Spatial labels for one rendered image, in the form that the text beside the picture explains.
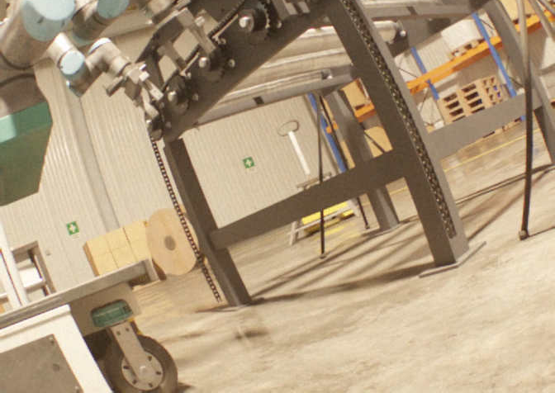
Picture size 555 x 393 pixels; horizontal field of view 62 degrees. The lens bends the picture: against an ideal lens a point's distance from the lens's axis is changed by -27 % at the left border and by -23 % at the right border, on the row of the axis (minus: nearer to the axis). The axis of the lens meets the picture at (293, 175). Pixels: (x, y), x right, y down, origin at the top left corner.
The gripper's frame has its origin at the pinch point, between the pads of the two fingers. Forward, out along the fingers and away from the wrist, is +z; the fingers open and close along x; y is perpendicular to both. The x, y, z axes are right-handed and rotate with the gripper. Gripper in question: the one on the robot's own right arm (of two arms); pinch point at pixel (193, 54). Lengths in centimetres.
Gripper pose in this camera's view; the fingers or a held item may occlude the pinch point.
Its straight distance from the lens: 151.0
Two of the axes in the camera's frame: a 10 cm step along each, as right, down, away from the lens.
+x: 6.6, -1.9, -7.2
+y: -4.9, 6.2, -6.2
